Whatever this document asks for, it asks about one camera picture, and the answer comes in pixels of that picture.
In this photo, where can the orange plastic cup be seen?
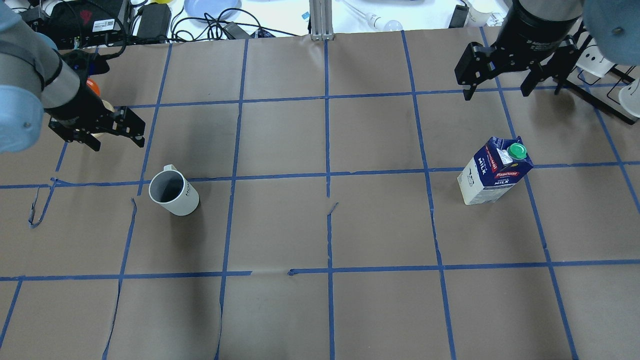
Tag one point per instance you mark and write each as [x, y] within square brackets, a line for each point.
[93, 85]

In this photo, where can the blue plate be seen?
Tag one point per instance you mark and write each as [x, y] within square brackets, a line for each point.
[198, 8]

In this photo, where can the aluminium frame post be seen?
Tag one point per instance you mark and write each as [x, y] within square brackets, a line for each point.
[321, 20]

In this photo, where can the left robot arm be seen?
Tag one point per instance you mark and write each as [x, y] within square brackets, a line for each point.
[35, 79]

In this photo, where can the black wire cup rack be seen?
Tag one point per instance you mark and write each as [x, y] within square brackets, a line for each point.
[602, 93]

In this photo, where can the paper cup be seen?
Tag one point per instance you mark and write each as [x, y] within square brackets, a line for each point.
[479, 14]

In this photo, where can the blue white milk carton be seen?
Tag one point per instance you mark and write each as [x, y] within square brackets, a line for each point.
[493, 170]

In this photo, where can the white ceramic mug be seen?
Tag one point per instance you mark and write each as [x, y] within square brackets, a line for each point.
[171, 190]

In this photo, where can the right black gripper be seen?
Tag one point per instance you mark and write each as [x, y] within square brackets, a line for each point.
[529, 34]

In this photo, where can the black computer box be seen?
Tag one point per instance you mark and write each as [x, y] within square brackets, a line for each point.
[78, 24]

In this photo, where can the white cup on rack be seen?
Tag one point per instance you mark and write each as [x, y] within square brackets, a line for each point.
[594, 62]
[629, 98]

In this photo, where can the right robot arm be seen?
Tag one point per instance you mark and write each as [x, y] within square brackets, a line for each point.
[614, 25]

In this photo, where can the black power adapter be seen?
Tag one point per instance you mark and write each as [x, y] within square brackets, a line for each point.
[154, 19]

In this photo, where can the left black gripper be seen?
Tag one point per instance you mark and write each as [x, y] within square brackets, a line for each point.
[80, 108]

